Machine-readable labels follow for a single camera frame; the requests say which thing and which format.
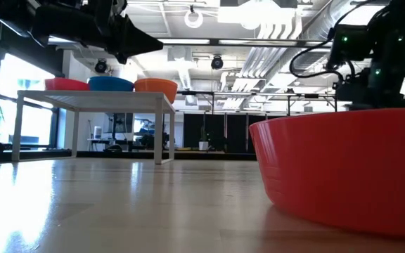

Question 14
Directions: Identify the white hanging cable ring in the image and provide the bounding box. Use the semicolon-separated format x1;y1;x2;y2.
184;5;204;30

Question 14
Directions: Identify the red plastic mini bowl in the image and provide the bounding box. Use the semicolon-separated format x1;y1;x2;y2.
248;107;405;240
44;77;91;91

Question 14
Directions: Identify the blue plastic mini bowl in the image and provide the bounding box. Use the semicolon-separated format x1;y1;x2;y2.
88;76;135;93

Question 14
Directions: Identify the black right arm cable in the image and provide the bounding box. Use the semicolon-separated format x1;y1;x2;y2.
289;6;347;84

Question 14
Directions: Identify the black round ceiling camera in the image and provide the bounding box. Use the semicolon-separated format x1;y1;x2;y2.
94;59;108;74
210;55;224;70

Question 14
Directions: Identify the white riser shelf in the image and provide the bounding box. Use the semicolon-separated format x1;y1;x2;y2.
11;90;176;165

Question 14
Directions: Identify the black partition wall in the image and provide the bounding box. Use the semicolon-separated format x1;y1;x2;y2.
183;112;259;153

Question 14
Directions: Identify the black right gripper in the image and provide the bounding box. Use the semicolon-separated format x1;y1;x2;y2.
335;68;405;110

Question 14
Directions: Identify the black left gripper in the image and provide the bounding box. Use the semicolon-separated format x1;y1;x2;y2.
95;0;165;66

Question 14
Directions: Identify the overhead frame bar with lights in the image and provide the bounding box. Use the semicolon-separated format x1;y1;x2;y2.
47;37;333;49

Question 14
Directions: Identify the orange plastic mini bowl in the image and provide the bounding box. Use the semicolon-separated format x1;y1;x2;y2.
134;77;179;105

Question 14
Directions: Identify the dark background monitor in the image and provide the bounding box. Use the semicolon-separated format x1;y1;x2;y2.
105;112;135;134

